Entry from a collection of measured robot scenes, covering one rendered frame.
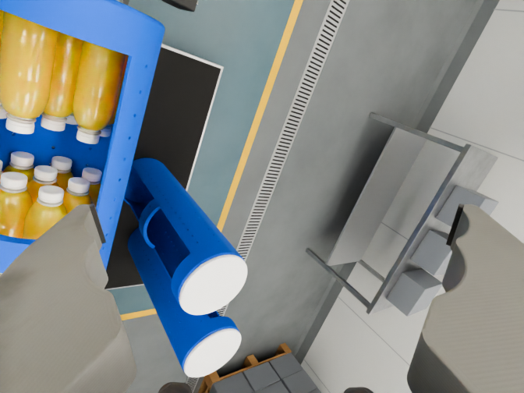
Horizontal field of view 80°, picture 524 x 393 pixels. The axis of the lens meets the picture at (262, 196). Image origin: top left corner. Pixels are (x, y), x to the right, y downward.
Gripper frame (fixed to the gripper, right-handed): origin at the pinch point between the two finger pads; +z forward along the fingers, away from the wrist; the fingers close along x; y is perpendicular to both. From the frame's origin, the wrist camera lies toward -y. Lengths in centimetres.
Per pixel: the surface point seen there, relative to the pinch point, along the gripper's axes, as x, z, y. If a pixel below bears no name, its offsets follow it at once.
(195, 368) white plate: -35, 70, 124
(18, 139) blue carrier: -55, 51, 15
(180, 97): -50, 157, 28
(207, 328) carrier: -29, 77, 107
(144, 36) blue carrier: -20.5, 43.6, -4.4
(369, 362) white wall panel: 109, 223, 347
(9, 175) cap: -48, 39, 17
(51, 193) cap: -40, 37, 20
